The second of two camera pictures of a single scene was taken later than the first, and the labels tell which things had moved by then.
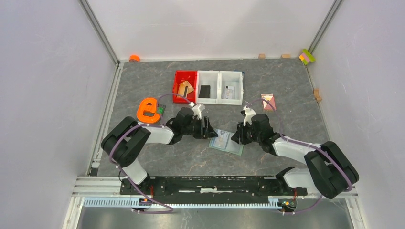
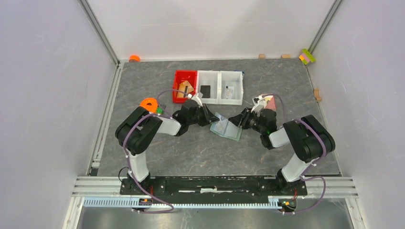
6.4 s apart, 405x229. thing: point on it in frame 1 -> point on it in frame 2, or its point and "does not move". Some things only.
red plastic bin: x=181 y=76 does not move
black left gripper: x=209 y=132 -> x=208 y=116
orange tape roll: x=134 y=58 does not move
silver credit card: x=221 y=141 -> x=220 y=125
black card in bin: x=205 y=91 does not move
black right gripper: x=239 y=136 -> x=248 y=113
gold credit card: x=185 y=88 does not move
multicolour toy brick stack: x=306 y=57 does not move
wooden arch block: x=316 y=94 does not move
